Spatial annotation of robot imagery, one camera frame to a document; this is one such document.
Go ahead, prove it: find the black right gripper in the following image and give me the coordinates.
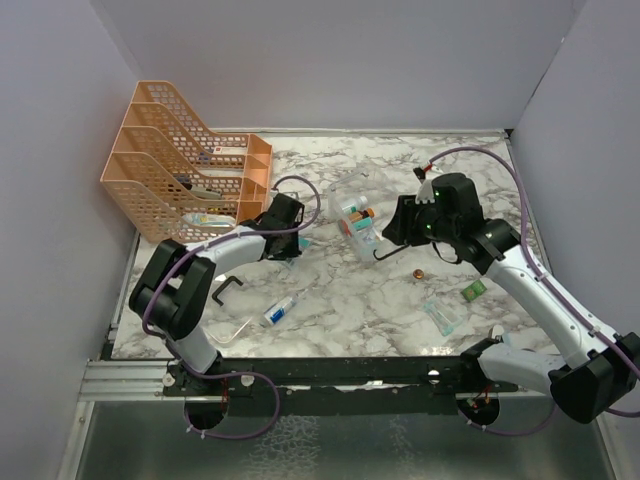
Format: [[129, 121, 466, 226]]
[[383, 193, 458, 246]]

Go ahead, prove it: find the brown syrup bottle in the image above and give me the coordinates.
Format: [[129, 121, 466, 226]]
[[349, 208, 375, 223]]

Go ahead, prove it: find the blue white gauze packet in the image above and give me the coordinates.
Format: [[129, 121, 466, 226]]
[[358, 226, 382, 252]]

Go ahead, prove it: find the teal bandage packet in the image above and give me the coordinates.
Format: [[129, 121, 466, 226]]
[[353, 217, 372, 231], [298, 237, 311, 251]]

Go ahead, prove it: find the white plastic bottle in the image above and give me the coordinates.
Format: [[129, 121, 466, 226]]
[[340, 195, 368, 215]]

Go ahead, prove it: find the clear medicine kit box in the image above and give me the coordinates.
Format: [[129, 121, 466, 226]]
[[327, 169, 474, 266]]

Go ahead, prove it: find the small green box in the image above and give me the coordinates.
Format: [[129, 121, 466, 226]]
[[461, 280, 487, 302]]

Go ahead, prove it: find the blue white tube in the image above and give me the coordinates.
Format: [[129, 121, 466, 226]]
[[263, 293, 301, 326]]

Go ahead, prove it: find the clear teal pad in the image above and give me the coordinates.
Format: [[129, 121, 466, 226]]
[[423, 300, 461, 336]]

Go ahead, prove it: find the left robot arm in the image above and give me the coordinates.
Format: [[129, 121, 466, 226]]
[[128, 193, 304, 395]]

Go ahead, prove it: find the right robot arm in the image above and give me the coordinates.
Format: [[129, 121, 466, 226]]
[[383, 173, 639, 424]]

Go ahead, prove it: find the tube package in organizer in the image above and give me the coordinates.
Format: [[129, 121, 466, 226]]
[[183, 212, 236, 228]]

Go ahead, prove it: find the red white box in organizer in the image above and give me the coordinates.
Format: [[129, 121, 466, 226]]
[[212, 146, 247, 155]]

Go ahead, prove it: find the stapler in organizer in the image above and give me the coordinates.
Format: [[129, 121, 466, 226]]
[[174, 183, 223, 200]]

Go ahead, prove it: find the orange plastic file organizer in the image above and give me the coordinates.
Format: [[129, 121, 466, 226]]
[[100, 80, 272, 243]]

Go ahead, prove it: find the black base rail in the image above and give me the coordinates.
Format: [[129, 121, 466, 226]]
[[163, 356, 517, 417]]

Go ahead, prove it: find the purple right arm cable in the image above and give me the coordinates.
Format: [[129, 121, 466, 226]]
[[424, 146, 640, 439]]

